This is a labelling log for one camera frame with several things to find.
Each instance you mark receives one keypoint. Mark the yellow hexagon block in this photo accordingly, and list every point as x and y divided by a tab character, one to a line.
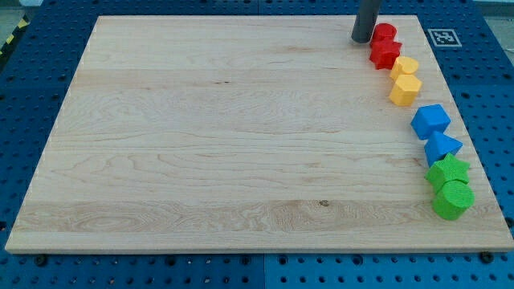
405	90

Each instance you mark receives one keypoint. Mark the light wooden board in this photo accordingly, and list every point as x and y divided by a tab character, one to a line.
245	134

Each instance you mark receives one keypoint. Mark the red star block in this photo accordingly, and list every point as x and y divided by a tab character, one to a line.
384	53

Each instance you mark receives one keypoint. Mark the yellow cylinder block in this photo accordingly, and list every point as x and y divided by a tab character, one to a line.
403	65

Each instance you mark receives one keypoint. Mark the red cylinder block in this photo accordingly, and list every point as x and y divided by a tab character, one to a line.
383	32

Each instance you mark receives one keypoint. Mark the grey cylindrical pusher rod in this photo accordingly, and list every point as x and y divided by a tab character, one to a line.
365	20

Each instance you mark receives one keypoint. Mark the blue cube block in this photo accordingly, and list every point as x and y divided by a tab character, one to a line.
429	119

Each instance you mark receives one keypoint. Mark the blue triangle block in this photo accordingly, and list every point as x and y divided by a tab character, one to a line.
439	145

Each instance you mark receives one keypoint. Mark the green star block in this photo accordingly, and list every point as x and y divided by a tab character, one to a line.
450	168

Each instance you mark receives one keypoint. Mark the green cylinder block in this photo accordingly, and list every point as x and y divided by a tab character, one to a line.
453	200

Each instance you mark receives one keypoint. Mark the white fiducial marker tag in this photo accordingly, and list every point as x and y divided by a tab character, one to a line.
444	37

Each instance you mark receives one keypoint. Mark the black bolt left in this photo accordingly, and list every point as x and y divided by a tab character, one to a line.
40	260

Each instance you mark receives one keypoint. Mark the black bolt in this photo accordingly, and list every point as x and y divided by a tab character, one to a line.
486	257
40	260

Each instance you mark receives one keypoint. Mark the black bolt right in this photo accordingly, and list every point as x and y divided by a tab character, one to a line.
486	257

